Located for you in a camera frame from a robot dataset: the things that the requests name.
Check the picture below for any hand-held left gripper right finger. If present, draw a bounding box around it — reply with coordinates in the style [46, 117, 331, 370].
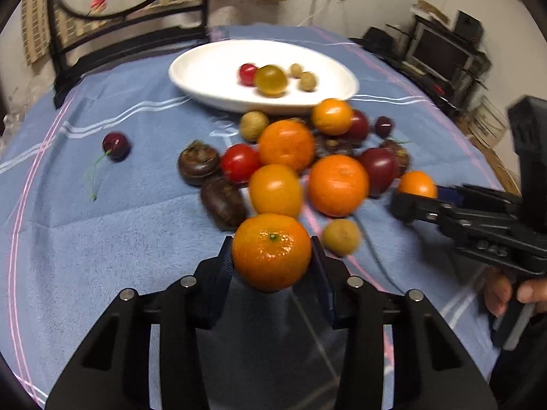
[310, 236, 498, 410]

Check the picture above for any black hat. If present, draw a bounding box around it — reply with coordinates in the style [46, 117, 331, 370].
[350, 27, 404, 50]

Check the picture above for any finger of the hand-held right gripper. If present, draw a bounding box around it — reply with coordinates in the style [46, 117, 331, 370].
[436, 183, 521, 211]
[390, 191, 454, 228]

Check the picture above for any yellow-orange tangerine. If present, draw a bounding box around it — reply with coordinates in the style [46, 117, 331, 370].
[249, 164, 303, 218]

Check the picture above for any clear plastic bag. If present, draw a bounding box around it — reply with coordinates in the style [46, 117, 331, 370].
[0, 72, 52, 150]

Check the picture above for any large dark red cherry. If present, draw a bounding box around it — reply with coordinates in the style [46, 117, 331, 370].
[358, 147, 400, 197]

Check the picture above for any small orange tangerine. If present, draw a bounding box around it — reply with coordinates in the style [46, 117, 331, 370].
[398, 171, 438, 199]
[311, 98, 353, 136]

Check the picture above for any blue striped tablecloth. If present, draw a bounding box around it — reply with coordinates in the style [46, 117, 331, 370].
[0, 23, 520, 410]

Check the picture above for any yellow-green tomato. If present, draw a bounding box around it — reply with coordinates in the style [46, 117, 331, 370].
[255, 65, 288, 97]

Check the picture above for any person's right hand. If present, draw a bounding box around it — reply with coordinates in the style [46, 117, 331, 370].
[484, 266, 547, 317]

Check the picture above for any black media shelf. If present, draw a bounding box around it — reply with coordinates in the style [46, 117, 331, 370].
[385, 13, 492, 120]

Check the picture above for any computer monitor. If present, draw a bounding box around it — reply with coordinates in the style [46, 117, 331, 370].
[406, 21, 471, 82]

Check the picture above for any white oval plate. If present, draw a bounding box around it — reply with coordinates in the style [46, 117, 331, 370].
[168, 40, 359, 114]

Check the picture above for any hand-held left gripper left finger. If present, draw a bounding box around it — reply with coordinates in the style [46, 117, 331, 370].
[45, 237, 236, 410]

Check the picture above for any cardboard box on shelf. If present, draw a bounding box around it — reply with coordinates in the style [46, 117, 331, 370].
[412, 0, 449, 24]

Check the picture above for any dark red cherry with stem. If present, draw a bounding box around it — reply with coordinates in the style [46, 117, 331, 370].
[85, 132, 131, 201]

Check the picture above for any black speaker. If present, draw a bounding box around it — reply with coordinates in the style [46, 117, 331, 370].
[454, 10, 484, 43]

